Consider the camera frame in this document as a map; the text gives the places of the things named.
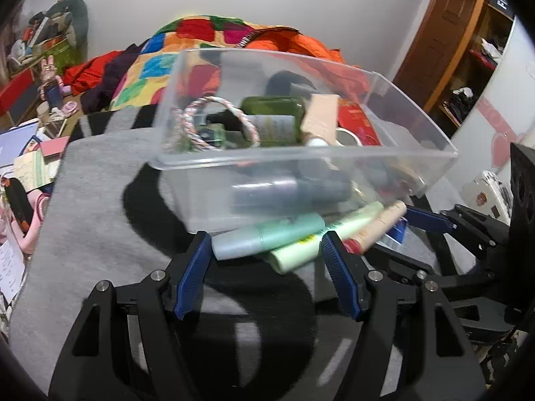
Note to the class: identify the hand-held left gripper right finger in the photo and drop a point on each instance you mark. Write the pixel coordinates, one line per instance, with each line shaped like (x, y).
(340, 277)

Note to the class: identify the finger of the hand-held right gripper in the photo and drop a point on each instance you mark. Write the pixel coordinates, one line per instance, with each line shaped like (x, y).
(405, 263)
(426, 219)

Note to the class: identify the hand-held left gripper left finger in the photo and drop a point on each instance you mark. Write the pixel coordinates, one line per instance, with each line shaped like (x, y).
(192, 275)

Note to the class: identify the round beige tube red cap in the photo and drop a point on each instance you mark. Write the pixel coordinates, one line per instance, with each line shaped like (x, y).
(376, 227)

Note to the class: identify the light green tube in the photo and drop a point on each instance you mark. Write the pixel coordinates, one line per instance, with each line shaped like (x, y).
(305, 246)

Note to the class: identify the teal tube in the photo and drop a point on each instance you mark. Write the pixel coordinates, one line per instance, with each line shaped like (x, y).
(267, 236)

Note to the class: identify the grey bottle with black cap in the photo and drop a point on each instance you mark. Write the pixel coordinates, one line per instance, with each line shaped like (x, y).
(288, 194)

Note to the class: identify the white tape roll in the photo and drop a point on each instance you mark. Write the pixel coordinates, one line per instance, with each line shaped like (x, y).
(349, 137)

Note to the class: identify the clear plastic storage box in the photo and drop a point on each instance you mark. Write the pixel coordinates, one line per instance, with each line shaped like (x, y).
(376, 87)

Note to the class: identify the white boxy appliance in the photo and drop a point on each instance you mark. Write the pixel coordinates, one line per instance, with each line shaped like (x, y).
(485, 194)

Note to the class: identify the red packet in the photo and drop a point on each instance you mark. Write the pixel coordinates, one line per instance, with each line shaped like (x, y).
(359, 117)

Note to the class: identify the white cabinet pink print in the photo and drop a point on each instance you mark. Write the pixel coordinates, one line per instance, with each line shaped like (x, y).
(493, 117)

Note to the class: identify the small dark green bottle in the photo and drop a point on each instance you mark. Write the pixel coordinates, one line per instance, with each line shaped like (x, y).
(215, 131)

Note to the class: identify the flat beige tube white cap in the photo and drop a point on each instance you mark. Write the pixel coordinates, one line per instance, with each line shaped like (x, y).
(322, 117)

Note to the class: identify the brown wooden wardrobe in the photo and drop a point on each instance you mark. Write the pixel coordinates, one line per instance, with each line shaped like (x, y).
(447, 41)

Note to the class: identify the white handwritten paper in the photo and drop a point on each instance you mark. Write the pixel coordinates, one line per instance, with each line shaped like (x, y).
(10, 269)

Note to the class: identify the green translucent bottle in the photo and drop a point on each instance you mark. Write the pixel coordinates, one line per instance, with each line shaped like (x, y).
(271, 104)

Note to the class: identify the pink notebook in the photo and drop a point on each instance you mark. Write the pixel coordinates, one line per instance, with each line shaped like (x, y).
(54, 146)

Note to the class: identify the black orange case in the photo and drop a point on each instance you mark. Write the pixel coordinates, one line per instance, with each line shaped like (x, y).
(16, 204)

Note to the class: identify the cream green carton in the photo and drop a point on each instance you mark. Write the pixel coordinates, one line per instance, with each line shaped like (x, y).
(35, 169)

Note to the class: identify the colourful patchwork blanket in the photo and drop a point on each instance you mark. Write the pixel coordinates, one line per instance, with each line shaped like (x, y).
(146, 75)

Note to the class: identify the dark purple garment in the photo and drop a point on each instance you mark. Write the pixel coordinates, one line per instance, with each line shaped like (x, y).
(108, 87)

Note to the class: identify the pink white toy shoes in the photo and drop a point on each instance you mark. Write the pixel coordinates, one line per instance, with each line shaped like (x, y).
(65, 110)

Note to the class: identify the orange puffer jacket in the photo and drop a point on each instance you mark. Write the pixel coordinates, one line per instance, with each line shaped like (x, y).
(309, 46)

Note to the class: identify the blue white notebook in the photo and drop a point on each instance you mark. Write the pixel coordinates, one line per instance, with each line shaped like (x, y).
(16, 142)

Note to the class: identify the red jacket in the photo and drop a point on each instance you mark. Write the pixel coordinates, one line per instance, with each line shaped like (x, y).
(92, 71)

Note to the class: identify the bunny plush toy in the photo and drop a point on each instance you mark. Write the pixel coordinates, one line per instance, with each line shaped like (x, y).
(51, 83)

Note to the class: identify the green patterned box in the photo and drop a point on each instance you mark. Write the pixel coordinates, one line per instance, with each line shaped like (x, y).
(62, 56)

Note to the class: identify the red box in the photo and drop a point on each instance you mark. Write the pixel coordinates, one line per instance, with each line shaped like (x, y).
(16, 87)

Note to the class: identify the grey plush pillow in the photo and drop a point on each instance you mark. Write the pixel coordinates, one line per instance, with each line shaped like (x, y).
(73, 16)

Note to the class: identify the pile of desk clutter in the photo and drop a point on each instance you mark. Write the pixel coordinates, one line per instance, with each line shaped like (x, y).
(25, 41)

